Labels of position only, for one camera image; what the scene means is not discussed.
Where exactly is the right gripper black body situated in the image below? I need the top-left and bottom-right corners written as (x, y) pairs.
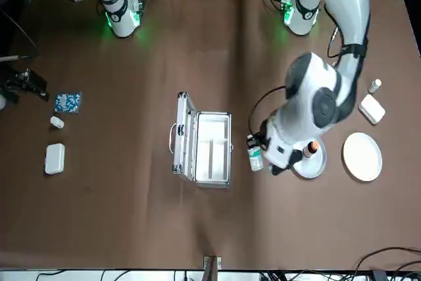
top-left (0, 63), bottom-right (24, 91)

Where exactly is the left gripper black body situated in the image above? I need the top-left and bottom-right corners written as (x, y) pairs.
top-left (246, 120), bottom-right (272, 151)

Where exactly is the hydrogen peroxide bottle green label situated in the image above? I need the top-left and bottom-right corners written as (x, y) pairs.
top-left (247, 139), bottom-right (266, 172)

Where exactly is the brown iodophor bottle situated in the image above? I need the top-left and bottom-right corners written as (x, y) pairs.
top-left (302, 140), bottom-right (320, 159)

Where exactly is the silver aluminium medical kit case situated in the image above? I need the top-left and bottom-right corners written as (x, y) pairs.
top-left (168, 91), bottom-right (234, 190)

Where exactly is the gray round plate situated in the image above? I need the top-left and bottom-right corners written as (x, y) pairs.
top-left (289, 138), bottom-right (328, 180)

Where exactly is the white round plate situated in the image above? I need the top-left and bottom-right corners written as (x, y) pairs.
top-left (342, 132), bottom-right (384, 182)

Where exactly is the bag of blue white capsules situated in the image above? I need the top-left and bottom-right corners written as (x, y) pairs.
top-left (53, 90), bottom-right (84, 116)

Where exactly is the small white pill bottle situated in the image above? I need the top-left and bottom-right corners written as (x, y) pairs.
top-left (367, 78), bottom-right (383, 94)
top-left (49, 115), bottom-right (65, 130)

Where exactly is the white plastic pill box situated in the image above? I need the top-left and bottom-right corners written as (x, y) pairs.
top-left (357, 93), bottom-right (387, 126)
top-left (43, 143), bottom-right (66, 176)

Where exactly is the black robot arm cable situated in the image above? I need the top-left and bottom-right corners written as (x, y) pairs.
top-left (0, 0), bottom-right (42, 63)
top-left (249, 4), bottom-right (371, 140)

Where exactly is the aluminium frame post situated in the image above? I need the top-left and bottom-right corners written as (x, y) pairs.
top-left (203, 255), bottom-right (222, 281)

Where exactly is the long black desk cable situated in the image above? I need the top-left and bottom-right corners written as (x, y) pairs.
top-left (353, 245), bottom-right (421, 277)

